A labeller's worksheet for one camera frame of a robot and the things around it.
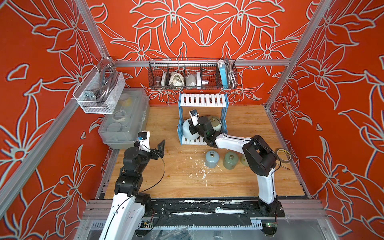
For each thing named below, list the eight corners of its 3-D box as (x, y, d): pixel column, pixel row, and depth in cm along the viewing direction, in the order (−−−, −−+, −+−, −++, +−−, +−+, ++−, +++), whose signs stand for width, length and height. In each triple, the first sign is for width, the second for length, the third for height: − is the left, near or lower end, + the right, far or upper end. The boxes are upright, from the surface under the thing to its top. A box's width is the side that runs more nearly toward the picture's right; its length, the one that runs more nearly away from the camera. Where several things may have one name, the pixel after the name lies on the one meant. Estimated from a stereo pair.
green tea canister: (223, 169, 88) (226, 162, 81) (221, 158, 93) (224, 151, 85) (235, 169, 88) (239, 162, 81) (233, 158, 93) (236, 151, 85)
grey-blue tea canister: (205, 168, 89) (206, 162, 82) (204, 157, 93) (205, 150, 86) (217, 168, 89) (220, 161, 82) (216, 157, 93) (218, 150, 86)
